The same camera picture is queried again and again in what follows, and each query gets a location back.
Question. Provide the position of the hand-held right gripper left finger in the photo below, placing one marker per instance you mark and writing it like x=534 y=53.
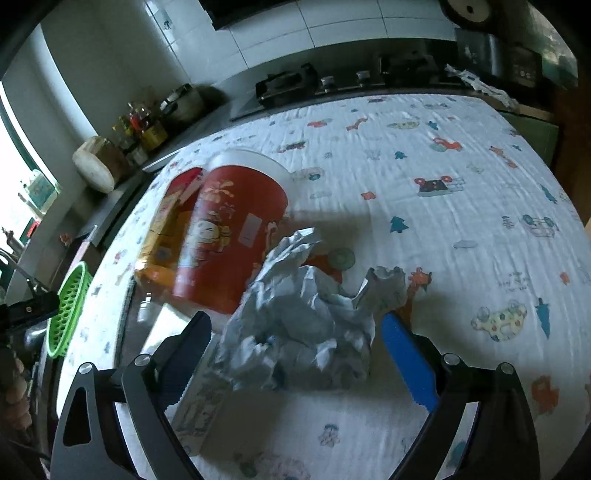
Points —
x=184 y=350

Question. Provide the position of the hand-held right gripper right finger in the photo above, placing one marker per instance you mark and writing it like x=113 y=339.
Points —
x=408 y=364

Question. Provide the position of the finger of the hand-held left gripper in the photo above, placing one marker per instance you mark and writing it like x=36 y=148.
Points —
x=37 y=308

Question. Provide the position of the green plastic basket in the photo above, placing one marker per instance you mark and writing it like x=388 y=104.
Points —
x=69 y=314

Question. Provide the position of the white blue milk carton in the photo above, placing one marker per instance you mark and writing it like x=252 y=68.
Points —
x=203 y=406

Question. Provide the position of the grey paper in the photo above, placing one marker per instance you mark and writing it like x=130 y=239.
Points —
x=300 y=318

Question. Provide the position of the red yellow carton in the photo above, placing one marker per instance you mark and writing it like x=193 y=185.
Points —
x=166 y=230

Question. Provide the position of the large red paper cup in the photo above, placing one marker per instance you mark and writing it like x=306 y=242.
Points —
x=226 y=230

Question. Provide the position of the person's left hand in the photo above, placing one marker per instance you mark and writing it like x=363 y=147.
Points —
x=16 y=392

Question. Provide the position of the steel faucet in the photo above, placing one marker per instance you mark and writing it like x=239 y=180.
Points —
x=11 y=265

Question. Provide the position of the small figurine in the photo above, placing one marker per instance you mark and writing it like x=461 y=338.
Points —
x=64 y=237

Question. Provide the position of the white printed blanket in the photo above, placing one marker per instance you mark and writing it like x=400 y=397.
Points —
x=438 y=277

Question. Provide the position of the dish soap bottle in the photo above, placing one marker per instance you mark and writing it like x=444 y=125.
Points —
x=41 y=189

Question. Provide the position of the window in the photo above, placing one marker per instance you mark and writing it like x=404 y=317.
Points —
x=14 y=184

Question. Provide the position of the round wooden cutting board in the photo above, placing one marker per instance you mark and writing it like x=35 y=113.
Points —
x=94 y=168

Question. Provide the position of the small white jar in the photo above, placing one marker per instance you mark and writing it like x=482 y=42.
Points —
x=137 y=157

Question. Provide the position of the yellow label oil bottle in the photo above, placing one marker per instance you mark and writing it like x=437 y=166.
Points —
x=154 y=136

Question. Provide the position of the red top sauce bottle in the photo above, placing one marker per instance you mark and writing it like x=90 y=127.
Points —
x=135 y=121

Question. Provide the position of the steel pot with lid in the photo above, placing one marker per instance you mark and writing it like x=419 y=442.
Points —
x=184 y=106

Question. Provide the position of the green kitchen cabinet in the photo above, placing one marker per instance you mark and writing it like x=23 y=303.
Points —
x=531 y=136

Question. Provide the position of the black gas stove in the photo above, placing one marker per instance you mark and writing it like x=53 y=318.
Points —
x=295 y=85

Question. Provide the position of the white rag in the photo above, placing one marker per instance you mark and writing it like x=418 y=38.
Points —
x=480 y=85

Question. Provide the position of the black rice cooker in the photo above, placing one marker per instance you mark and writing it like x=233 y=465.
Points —
x=485 y=50

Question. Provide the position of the black range hood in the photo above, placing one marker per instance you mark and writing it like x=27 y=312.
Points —
x=240 y=11

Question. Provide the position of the wall socket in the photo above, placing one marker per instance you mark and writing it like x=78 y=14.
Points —
x=167 y=17

